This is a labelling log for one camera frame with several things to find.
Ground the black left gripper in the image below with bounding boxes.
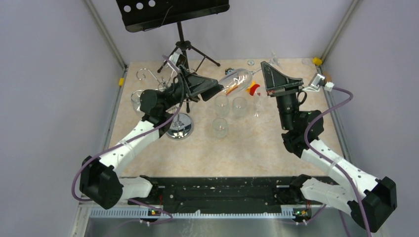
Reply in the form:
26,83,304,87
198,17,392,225
161,64,224,112

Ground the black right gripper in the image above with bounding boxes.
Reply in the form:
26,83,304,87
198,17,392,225
261,62,304,131

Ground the large plain wine glass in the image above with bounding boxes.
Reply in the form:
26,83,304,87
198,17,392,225
253,92,262,118

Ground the tall wine glass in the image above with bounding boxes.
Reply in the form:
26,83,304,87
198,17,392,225
218,66,262,97

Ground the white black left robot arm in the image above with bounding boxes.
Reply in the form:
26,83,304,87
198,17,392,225
77,67,224,209

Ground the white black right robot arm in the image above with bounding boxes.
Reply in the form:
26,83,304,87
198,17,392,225
260,61,397,235

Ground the chrome wine glass rack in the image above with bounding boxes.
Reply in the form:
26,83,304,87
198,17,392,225
136,68,194,140

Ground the red round toy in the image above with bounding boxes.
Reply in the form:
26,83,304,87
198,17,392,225
249,84,260,96

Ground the black blue small device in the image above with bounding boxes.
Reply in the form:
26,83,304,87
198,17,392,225
225,68,234,75

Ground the small wooden block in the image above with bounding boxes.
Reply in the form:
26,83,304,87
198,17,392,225
323,71,333,84

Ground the black music stand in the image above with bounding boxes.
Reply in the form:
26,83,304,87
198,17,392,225
116,0,230,68

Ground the yellow ring toy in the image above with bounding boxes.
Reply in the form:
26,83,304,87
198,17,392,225
246,81,255,93

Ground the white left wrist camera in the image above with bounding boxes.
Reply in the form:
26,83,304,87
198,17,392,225
162,52,187,68

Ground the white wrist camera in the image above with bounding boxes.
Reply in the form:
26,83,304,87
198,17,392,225
162,52,187,68
302,73,335,92

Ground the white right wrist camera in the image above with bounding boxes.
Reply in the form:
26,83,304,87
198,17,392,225
302,73,335,92

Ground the yellow corner bracket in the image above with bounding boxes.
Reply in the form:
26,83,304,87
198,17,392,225
312,57,323,66

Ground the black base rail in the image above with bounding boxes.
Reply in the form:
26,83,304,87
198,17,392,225
127,176,317,214

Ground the aluminium frame post right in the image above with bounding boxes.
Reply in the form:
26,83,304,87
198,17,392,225
321,0,363,64

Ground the aluminium frame post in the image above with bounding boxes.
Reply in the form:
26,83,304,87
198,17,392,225
83,0,127,70
321,0,363,64

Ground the aluminium frame post left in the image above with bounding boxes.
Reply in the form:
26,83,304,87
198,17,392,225
83,0,127,70

